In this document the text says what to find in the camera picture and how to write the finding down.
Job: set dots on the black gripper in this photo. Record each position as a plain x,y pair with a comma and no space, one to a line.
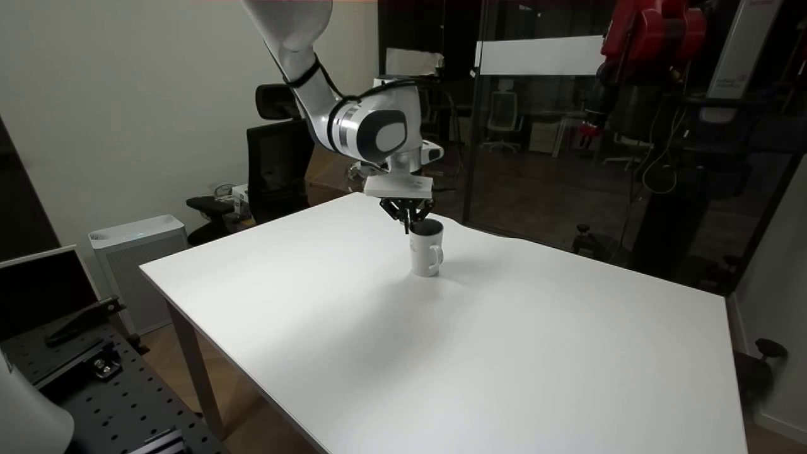
404,206

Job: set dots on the white box-shaped unit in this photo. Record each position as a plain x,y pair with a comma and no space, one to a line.
140,269

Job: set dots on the dark flat monitor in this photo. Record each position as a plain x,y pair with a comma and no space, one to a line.
42,290

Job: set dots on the black high-back chair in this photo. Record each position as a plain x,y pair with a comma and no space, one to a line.
279,168

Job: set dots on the small black clamp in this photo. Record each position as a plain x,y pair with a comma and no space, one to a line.
104,367

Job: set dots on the black round stand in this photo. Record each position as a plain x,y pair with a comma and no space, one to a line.
768,352

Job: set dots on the white whiteboard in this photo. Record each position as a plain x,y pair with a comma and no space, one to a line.
537,55

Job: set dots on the white storage cabinet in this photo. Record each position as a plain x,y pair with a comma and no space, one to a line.
551,139

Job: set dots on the black perforated breadboard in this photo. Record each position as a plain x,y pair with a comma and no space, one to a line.
126,405

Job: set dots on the white mesh office chair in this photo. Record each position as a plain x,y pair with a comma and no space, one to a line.
503,110

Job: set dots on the grey table leg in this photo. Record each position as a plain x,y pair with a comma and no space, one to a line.
197,379

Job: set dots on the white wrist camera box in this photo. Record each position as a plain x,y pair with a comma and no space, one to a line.
399,186

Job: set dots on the small clear plastic bag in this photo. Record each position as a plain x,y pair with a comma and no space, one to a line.
231,197

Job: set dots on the red humanoid robot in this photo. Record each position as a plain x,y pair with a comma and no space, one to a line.
657,29

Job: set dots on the white ceramic mug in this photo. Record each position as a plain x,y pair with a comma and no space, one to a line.
425,255

